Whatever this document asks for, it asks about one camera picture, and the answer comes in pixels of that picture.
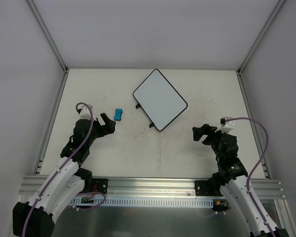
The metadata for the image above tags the left aluminium table edge profile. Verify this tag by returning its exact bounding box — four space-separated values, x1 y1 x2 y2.
31 70 70 175

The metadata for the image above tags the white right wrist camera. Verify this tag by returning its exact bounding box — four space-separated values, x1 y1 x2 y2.
215 117 235 133

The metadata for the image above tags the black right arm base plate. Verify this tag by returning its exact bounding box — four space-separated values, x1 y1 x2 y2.
194 180 222 197

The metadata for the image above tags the right aluminium table edge profile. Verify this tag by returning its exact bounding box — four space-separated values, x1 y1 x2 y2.
236 71 272 179

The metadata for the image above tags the white slotted cable duct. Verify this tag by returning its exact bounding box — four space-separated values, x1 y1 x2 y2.
69 196 214 208

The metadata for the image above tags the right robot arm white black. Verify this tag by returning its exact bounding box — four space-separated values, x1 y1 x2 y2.
192 124 289 237

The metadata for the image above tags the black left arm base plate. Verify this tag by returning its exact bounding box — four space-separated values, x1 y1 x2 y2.
91 178 109 195

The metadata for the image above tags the right aluminium frame post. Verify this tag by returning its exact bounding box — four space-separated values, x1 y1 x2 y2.
237 0 286 75

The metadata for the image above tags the aluminium table edge profile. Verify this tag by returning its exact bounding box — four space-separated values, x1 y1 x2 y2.
31 70 70 175
236 71 272 179

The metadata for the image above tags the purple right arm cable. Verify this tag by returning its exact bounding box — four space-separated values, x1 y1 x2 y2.
202 118 279 237

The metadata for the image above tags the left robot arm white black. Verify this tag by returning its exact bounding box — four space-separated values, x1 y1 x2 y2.
12 113 116 237

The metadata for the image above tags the aluminium frame post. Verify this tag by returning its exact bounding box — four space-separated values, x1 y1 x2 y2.
25 0 68 73
237 0 286 75

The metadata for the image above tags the aluminium mounting rail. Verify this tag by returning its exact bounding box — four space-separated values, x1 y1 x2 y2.
19 174 286 201

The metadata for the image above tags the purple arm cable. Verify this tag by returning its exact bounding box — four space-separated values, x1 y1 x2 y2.
22 101 107 237
202 118 279 237

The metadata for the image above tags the left aluminium frame post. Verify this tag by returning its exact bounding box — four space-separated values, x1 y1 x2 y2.
25 0 68 73

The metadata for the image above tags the white board with black frame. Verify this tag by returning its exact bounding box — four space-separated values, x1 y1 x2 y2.
133 69 188 132

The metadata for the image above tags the blue whiteboard eraser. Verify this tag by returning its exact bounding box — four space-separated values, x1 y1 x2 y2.
114 109 123 121

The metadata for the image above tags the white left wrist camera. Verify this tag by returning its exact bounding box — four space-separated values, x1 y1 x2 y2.
76 104 96 120

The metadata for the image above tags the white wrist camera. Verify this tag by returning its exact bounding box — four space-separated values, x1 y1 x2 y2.
76 104 96 120
215 117 235 133

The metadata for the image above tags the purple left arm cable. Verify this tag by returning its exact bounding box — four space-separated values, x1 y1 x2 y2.
22 101 107 237

